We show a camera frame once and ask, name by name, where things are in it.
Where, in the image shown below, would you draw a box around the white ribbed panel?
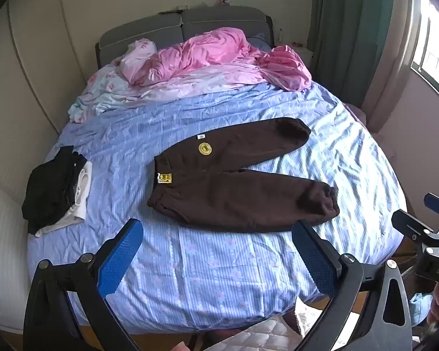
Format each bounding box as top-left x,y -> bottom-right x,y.
0,173 -> 32,331

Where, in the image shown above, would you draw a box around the green curtain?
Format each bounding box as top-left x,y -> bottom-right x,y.
307,0 -> 396,107

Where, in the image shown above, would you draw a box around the cream wardrobe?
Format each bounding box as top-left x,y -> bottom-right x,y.
0,0 -> 108,143

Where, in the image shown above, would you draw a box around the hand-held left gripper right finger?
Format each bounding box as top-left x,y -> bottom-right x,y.
291,219 -> 414,351

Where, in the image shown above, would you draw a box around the white quilted pad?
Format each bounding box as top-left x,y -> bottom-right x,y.
205,296 -> 333,351

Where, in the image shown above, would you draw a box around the folded white garment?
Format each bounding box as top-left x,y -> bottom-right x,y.
35,161 -> 93,238

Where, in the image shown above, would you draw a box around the blue denim cloth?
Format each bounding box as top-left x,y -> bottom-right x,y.
410,292 -> 435,327

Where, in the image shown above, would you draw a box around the dark brown pants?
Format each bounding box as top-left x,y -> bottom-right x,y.
147,117 -> 340,234

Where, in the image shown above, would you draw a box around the folded black clothes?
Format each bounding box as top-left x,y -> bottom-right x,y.
21,145 -> 88,235

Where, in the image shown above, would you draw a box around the blue striped floral bed sheet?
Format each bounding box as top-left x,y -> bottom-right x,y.
26,80 -> 408,335

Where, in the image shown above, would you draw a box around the blue pillow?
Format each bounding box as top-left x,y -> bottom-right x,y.
247,33 -> 272,50

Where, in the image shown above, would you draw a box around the pink duvet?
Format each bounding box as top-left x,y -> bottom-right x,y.
121,27 -> 312,92

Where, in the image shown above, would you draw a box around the grey upholstered headboard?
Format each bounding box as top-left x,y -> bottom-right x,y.
95,6 -> 275,70

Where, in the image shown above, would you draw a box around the white nightstand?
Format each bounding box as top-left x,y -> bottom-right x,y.
278,42 -> 316,67

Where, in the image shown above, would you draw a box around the pale floral quilt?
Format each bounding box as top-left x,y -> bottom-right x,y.
68,38 -> 271,123

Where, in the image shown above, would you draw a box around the window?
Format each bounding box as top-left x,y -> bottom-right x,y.
410,0 -> 439,111

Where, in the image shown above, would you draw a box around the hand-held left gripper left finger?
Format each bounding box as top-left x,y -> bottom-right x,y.
22,218 -> 144,351

